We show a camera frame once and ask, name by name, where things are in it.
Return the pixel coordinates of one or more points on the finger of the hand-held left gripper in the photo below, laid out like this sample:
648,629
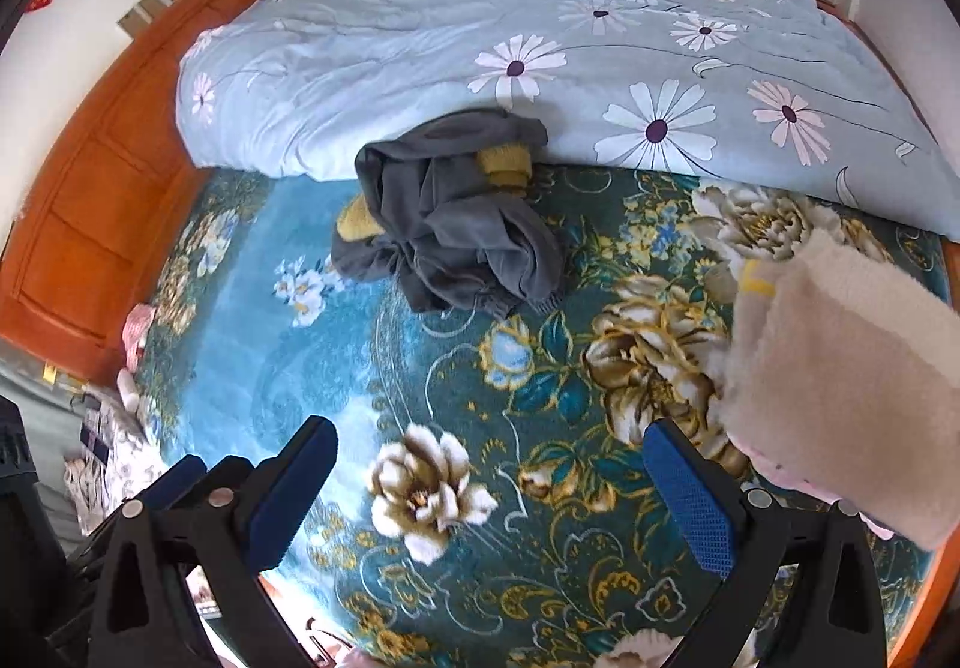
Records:
176,479

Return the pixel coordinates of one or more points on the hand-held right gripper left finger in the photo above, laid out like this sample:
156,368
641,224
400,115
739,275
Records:
292,495

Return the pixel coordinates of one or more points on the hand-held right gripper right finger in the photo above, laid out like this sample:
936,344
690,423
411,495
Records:
690,510

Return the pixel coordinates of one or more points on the grey knit garment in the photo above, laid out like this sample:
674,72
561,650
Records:
450,225

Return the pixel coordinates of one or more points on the white floral cloth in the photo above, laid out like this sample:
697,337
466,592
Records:
112,465

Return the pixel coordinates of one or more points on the folded pink garment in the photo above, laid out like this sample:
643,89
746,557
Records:
795,484

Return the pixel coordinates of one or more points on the pink cloth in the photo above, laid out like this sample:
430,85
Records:
139,330

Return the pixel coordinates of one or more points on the green floral blanket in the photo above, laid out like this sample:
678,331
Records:
525,473

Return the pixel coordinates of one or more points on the folded beige fleece garment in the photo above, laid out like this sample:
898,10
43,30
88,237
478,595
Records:
840,368

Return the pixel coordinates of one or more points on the wooden headboard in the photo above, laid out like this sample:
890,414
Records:
112,188

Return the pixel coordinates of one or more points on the mustard yellow garment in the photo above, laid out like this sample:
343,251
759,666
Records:
506,164

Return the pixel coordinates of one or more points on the light blue floral quilt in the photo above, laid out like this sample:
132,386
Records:
390,60

